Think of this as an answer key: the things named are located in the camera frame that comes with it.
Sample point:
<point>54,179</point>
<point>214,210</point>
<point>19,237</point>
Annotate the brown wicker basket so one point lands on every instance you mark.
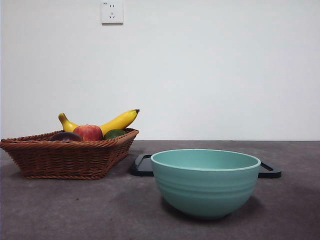
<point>62,160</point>

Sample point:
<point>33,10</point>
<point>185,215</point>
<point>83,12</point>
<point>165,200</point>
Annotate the dark purple plum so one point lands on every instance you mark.
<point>65,137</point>

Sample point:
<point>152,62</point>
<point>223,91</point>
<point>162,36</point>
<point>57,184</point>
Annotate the dark rectangular tray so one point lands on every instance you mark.
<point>141,170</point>

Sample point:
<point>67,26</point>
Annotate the green lime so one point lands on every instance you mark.
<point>113,133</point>

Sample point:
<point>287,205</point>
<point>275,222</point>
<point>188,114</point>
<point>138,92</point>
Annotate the red yellow apple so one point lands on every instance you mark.
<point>91,132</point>

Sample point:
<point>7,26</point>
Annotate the white wall power socket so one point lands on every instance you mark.
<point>112,12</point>

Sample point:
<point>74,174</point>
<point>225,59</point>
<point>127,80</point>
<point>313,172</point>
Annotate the yellow banana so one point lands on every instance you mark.
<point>120,121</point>

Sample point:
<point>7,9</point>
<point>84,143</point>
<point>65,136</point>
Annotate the teal ribbed bowl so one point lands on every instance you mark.
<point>206,187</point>

